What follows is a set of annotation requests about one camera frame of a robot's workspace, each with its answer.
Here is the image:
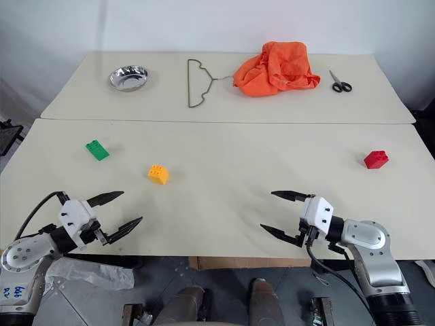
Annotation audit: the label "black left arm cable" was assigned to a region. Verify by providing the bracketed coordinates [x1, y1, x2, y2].
[14, 191, 71, 240]

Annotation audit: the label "crumpled orange cloth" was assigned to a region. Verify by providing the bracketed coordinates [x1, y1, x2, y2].
[232, 41, 321, 98]

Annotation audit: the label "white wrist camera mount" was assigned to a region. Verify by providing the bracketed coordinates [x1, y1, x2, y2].
[58, 199, 97, 246]
[300, 196, 336, 236]

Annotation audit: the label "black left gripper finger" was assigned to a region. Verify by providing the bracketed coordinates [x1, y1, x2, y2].
[86, 190, 125, 209]
[101, 216, 144, 246]

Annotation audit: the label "clear plastic bag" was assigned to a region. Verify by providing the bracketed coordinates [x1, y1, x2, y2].
[43, 257, 135, 300]

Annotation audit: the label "green toy brick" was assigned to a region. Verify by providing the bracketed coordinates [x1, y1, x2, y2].
[85, 139, 111, 162]

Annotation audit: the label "dark rounded shape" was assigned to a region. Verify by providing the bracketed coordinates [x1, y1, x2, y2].
[249, 277, 282, 326]
[153, 286, 205, 326]

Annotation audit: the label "black stand beside table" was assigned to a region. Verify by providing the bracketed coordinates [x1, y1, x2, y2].
[0, 117, 25, 158]

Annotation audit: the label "olive wire clothes hanger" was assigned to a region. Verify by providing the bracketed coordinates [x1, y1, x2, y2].
[186, 58, 239, 109]

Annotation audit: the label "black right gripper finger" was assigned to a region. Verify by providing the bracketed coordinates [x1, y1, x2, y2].
[271, 190, 311, 204]
[259, 223, 303, 248]

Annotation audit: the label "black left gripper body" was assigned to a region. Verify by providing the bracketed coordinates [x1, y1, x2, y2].
[78, 200, 110, 246]

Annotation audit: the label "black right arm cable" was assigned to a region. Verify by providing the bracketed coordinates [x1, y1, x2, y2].
[304, 234, 375, 317]

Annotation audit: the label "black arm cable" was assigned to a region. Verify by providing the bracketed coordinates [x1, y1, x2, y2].
[304, 234, 375, 317]
[14, 191, 71, 240]

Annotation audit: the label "shiny metal bowl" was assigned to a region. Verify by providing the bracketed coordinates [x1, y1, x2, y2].
[108, 65, 151, 92]

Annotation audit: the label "white object on floor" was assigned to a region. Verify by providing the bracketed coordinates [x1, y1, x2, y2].
[412, 259, 435, 283]

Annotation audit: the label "rusty metal bracket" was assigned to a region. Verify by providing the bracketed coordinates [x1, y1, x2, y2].
[121, 302, 144, 326]
[310, 296, 332, 326]

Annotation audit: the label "red toy brick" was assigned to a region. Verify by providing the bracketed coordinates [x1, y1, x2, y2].
[363, 149, 391, 170]

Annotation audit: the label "yellow toy brick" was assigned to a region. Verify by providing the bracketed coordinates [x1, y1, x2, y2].
[147, 164, 170, 186]

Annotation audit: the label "black-handled scissors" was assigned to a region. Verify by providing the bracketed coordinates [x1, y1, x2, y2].
[328, 69, 353, 93]

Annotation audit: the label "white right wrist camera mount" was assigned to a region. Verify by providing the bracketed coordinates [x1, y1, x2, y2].
[300, 196, 336, 236]

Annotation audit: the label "brown cardboard piece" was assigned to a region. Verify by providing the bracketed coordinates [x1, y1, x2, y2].
[188, 255, 312, 272]

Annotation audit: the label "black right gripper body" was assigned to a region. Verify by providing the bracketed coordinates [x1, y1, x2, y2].
[295, 193, 319, 248]

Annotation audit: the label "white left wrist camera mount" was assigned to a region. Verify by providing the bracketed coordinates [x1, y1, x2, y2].
[58, 199, 97, 246]

